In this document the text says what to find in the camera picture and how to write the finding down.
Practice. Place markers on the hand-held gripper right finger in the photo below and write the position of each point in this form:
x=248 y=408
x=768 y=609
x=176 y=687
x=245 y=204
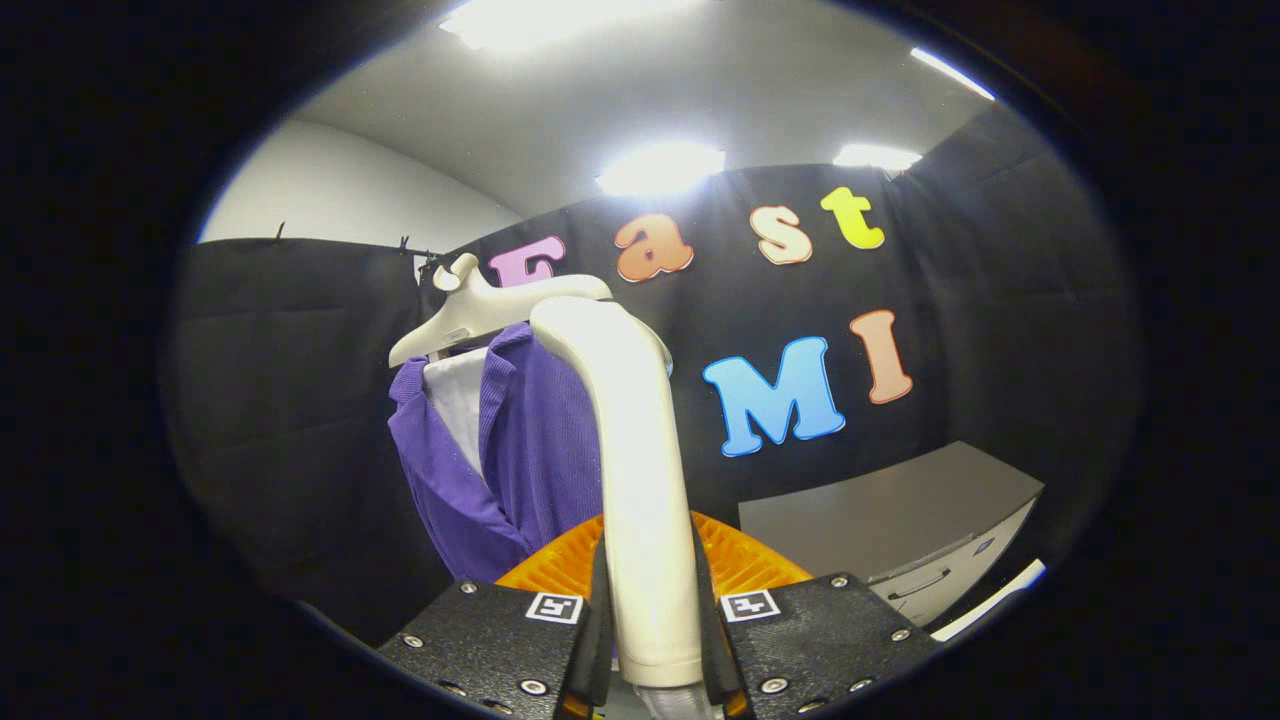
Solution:
x=810 y=640

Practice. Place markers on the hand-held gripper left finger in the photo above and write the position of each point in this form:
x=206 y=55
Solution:
x=500 y=640

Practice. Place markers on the purple jacket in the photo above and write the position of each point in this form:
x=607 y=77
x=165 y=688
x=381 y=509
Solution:
x=540 y=450

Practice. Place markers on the white garment steamer head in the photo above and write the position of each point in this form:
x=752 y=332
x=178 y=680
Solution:
x=640 y=480

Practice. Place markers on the white shirt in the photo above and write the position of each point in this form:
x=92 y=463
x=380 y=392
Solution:
x=460 y=395

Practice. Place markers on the white clothes hanger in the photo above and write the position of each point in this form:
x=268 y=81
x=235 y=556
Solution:
x=470 y=315

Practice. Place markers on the grey cabinet with dark top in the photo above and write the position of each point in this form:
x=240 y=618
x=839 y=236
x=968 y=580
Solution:
x=880 y=510

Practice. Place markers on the small ceiling light panel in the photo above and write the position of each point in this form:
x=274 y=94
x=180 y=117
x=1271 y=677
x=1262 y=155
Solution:
x=875 y=157

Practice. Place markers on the large ceiling light panel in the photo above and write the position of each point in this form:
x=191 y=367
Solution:
x=560 y=18

